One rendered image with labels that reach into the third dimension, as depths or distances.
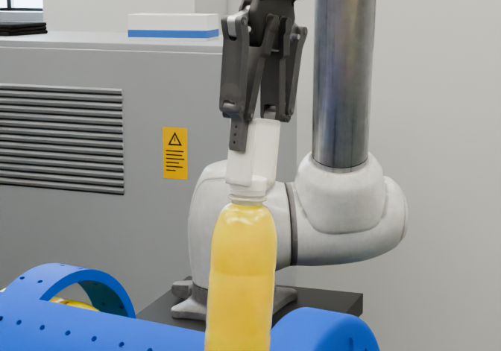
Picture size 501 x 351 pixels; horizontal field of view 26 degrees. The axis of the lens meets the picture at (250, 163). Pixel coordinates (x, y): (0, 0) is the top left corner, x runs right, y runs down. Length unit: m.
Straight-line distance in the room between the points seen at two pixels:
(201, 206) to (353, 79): 0.36
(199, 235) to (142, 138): 1.16
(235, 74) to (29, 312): 0.51
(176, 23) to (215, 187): 1.31
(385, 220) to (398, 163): 2.19
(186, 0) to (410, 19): 0.83
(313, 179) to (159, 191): 1.22
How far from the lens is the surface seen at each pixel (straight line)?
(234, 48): 1.09
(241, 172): 1.12
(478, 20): 4.01
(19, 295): 1.49
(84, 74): 3.14
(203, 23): 3.14
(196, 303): 1.99
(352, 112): 1.84
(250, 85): 1.11
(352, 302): 2.04
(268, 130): 1.16
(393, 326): 4.29
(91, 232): 3.21
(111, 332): 1.37
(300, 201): 1.93
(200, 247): 1.94
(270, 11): 1.13
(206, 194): 1.92
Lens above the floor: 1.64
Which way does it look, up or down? 10 degrees down
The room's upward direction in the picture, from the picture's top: straight up
